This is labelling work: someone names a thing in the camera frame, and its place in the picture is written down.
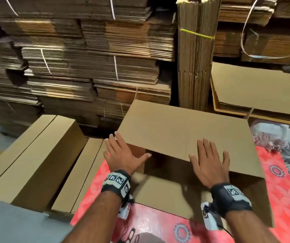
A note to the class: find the person's right hand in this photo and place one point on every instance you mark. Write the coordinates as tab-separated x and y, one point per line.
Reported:
211	167

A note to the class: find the person's left hand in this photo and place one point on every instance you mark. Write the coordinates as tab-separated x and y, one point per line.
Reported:
122	159

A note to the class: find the large cardboard box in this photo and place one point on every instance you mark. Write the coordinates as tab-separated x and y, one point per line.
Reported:
185	129
38	159
261	88

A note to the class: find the yellow-tied cardboard bundle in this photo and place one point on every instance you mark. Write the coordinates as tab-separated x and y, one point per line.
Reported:
195	53

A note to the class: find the wall of cardboard stacks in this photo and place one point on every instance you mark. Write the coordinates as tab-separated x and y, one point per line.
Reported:
84	48

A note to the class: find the person's left forearm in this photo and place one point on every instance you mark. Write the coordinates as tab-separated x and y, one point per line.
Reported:
92	222

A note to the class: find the person's right forearm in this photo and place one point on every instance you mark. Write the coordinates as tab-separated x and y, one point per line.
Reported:
249	230

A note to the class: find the red patterned table cloth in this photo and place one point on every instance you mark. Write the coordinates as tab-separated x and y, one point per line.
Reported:
282	200

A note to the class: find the white woven sack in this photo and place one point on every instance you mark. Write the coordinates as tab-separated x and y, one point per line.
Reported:
287	144

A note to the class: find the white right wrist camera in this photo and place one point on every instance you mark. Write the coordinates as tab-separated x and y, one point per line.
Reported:
210	215

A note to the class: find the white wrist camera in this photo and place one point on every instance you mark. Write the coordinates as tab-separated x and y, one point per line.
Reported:
210	215
124	210

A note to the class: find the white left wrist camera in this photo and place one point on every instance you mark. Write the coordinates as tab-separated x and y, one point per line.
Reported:
124	210

